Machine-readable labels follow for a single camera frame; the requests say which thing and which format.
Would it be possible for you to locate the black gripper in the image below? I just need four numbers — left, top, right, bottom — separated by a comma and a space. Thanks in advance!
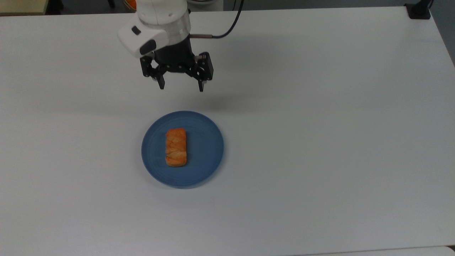
140, 38, 215, 92

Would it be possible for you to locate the golden brown bread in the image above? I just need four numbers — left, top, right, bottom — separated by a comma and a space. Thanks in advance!
165, 128, 188, 168

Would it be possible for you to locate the blue round plate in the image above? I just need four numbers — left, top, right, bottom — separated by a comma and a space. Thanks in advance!
141, 111, 225, 189

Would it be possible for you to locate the wooden furniture piece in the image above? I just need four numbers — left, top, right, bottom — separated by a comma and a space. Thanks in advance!
0, 0, 49, 16

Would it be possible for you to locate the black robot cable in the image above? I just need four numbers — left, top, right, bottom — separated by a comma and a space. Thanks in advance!
189, 0, 245, 39

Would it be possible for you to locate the black table clamp mount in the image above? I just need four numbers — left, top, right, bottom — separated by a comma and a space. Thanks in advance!
405, 0, 435, 20

